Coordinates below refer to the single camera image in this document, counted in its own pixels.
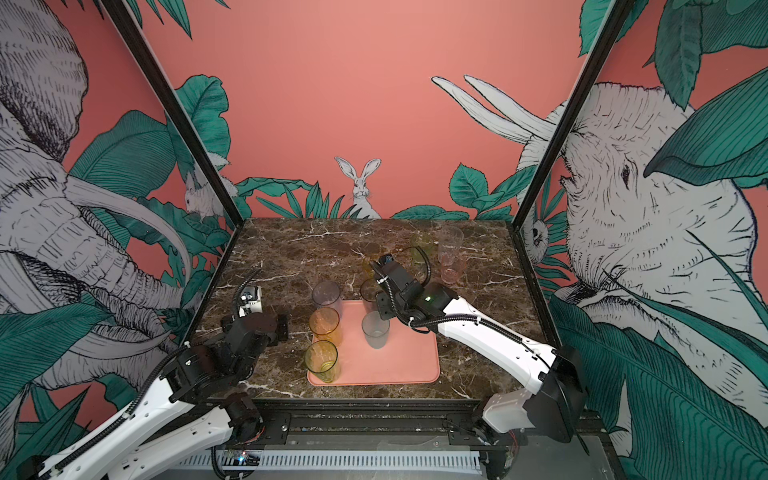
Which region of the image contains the pink clear glass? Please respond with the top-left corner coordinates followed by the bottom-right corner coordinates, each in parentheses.
top-left (440, 254), bottom-right (467, 285)

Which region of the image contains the pink tray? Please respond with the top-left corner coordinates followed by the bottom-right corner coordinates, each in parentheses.
top-left (307, 300), bottom-right (440, 386)

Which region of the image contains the black corner post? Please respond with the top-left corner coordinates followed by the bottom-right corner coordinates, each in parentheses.
top-left (100, 0), bottom-right (244, 229)
top-left (512, 0), bottom-right (635, 233)

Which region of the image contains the tall yellow glass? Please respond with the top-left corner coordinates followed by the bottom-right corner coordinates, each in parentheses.
top-left (309, 307), bottom-right (343, 346)

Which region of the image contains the frosted teal glass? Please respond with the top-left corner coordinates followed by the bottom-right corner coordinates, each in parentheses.
top-left (361, 311), bottom-right (390, 349)

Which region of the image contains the black right corner post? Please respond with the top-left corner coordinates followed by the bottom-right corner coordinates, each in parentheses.
top-left (512, 0), bottom-right (635, 233)

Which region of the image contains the clear colourless glass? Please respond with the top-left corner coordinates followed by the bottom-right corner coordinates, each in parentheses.
top-left (438, 224), bottom-right (464, 265)

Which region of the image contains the black front rail base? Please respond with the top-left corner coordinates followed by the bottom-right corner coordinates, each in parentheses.
top-left (104, 398), bottom-right (625, 480)

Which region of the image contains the black left corner post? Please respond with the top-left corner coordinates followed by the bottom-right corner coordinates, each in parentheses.
top-left (100, 0), bottom-right (244, 229)

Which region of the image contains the clear blue tall glass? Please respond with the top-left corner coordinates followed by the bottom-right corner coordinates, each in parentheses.
top-left (311, 280), bottom-right (343, 316)

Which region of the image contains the white perforated strip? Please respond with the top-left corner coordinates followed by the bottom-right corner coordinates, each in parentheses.
top-left (173, 449), bottom-right (483, 474)

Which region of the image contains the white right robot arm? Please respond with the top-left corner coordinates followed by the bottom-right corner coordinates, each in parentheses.
top-left (370, 254), bottom-right (588, 443)

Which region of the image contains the dark smoky glass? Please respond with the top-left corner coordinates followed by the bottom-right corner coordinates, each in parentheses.
top-left (359, 278), bottom-right (382, 313)

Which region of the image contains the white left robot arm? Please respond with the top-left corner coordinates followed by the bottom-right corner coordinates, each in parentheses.
top-left (13, 270), bottom-right (287, 479)

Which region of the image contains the short yellow glass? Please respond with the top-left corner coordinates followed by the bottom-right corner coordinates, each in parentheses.
top-left (361, 256), bottom-right (376, 278)

